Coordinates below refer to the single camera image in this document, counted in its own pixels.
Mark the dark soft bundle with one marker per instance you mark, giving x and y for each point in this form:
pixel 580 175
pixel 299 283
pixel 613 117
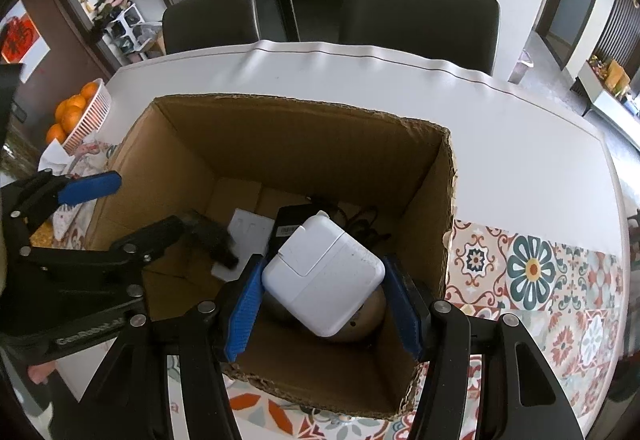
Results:
pixel 106 2

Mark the dark grey dining chair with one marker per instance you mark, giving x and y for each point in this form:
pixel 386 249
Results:
pixel 210 20
pixel 420 20

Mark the floral fabric tissue box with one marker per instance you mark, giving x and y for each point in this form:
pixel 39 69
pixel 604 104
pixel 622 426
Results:
pixel 54 157

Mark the orange fruit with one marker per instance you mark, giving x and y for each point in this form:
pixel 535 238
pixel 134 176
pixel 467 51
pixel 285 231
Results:
pixel 68 117
pixel 91 90
pixel 55 134
pixel 75 102

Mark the white trash bin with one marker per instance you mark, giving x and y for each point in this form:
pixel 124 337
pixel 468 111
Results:
pixel 522 66

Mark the white low cabinet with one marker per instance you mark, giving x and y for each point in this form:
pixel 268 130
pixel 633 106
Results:
pixel 610 106

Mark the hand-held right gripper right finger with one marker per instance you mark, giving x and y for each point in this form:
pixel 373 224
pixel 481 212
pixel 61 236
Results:
pixel 405 315

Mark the white power adapter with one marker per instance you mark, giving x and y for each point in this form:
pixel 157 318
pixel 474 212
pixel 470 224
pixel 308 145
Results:
pixel 320 270

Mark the red door poster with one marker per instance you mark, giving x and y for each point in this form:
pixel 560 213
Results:
pixel 20 37

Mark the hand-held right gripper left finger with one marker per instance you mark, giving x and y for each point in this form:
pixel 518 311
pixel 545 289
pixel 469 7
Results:
pixel 245 315

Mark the yellow paper bag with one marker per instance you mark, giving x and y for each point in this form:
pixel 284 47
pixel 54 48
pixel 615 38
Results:
pixel 618 75

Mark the pink round chick device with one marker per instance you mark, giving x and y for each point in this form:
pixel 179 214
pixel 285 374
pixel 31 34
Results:
pixel 369 315

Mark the white battery charger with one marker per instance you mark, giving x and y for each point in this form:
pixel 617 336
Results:
pixel 250 230

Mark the white plastic basket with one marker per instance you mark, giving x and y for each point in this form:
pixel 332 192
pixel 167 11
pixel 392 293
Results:
pixel 92 119

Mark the brown entry door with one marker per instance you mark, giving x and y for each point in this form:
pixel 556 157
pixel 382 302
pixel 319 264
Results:
pixel 70 50

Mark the brown cardboard box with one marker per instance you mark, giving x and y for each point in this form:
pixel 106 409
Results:
pixel 300 145

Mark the white shoe rack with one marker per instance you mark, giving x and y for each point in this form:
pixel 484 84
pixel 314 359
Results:
pixel 127 27

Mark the patterned table runner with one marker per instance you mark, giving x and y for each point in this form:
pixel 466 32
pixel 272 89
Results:
pixel 535 270

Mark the person's left hand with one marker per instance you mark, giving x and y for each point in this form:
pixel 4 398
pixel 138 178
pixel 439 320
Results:
pixel 41 374

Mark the black power adapter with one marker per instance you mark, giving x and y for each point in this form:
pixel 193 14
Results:
pixel 290 220

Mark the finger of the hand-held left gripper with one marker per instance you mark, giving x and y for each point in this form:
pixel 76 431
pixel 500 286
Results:
pixel 160 237
pixel 90 187

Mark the dark slatted wall panel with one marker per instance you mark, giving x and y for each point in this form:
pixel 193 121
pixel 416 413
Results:
pixel 622 25

